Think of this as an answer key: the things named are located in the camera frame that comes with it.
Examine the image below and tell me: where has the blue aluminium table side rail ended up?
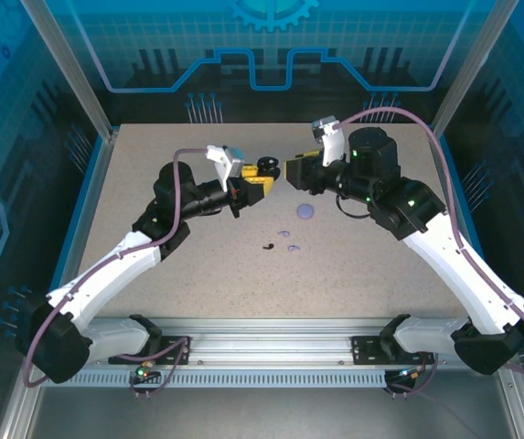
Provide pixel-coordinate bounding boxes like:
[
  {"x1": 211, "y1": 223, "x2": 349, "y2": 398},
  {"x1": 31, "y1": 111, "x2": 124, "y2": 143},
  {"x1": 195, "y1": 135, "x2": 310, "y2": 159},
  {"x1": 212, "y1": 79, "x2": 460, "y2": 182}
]
[
  {"x1": 427, "y1": 127, "x2": 500, "y2": 333},
  {"x1": 37, "y1": 127, "x2": 121, "y2": 333}
]

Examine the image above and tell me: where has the small wired connector with LED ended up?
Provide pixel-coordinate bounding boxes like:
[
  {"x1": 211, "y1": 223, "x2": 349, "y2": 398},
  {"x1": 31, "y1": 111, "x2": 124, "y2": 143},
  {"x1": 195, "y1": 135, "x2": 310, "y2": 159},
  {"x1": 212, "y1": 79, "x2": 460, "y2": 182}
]
[
  {"x1": 129, "y1": 360, "x2": 161, "y2": 385},
  {"x1": 387, "y1": 365, "x2": 430, "y2": 388}
]

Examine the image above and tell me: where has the aluminium frame post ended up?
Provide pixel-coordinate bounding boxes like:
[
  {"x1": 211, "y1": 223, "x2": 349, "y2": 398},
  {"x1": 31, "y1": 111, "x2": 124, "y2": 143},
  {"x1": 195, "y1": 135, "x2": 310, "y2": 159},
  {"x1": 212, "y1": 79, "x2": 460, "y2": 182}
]
[
  {"x1": 427, "y1": 0, "x2": 521, "y2": 141},
  {"x1": 18, "y1": 0, "x2": 120, "y2": 141}
]

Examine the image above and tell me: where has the slotted grey cable duct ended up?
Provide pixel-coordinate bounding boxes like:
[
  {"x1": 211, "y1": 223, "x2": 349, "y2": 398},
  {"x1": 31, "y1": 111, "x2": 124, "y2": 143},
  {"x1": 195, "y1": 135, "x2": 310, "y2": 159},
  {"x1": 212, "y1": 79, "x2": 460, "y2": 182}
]
[{"x1": 40, "y1": 369, "x2": 398, "y2": 390}]

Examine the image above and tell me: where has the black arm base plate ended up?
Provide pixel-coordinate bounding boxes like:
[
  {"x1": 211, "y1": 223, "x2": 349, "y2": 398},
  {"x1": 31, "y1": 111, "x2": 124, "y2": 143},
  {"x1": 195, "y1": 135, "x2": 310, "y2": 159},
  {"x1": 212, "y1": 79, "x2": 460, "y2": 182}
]
[
  {"x1": 107, "y1": 335, "x2": 193, "y2": 366},
  {"x1": 350, "y1": 335, "x2": 436, "y2": 366}
]

